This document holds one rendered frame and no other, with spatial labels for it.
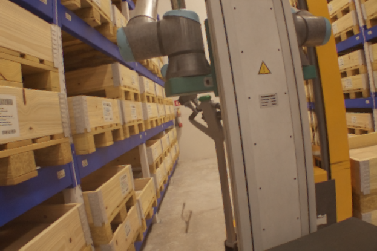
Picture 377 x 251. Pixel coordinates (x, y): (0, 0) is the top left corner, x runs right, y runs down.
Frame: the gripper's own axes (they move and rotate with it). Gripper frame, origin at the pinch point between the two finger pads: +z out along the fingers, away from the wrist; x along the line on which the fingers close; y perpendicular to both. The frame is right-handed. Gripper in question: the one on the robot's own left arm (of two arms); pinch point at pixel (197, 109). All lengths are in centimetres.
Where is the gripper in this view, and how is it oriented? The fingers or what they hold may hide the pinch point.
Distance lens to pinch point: 180.5
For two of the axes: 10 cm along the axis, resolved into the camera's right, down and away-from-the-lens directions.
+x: -6.7, 3.8, -6.4
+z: 6.2, 7.6, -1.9
